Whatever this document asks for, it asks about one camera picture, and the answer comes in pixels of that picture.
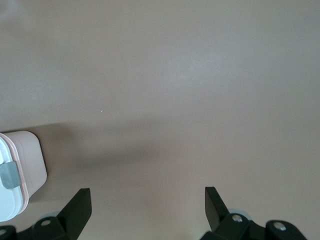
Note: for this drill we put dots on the pink plastic box base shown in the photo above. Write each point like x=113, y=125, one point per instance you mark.
x=31, y=160

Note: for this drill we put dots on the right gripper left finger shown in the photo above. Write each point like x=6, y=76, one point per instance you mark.
x=72, y=215

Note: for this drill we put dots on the white box lid grey latches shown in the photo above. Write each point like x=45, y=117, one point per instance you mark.
x=7, y=205

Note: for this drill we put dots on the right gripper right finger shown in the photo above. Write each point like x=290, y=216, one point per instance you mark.
x=217, y=215

